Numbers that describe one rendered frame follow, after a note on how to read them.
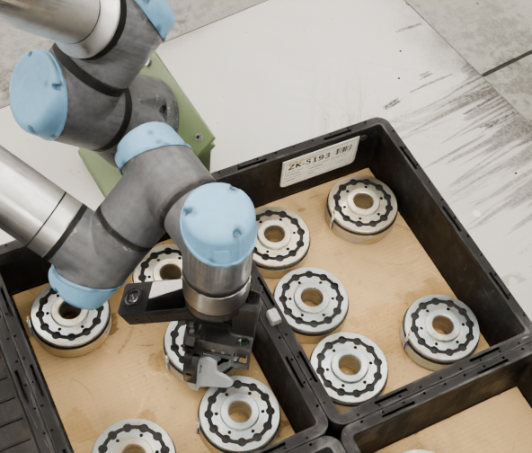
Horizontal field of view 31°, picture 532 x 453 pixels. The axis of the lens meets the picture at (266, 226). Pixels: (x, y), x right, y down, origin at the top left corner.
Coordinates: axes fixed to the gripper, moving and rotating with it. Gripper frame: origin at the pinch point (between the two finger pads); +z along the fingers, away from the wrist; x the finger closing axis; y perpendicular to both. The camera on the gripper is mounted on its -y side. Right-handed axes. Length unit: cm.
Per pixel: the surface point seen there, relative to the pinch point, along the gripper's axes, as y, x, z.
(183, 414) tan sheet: -0.1, -6.3, 2.0
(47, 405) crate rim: -14.7, -12.8, -8.0
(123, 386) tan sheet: -8.6, -4.2, 2.0
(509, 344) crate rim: 38.2, 7.6, -7.9
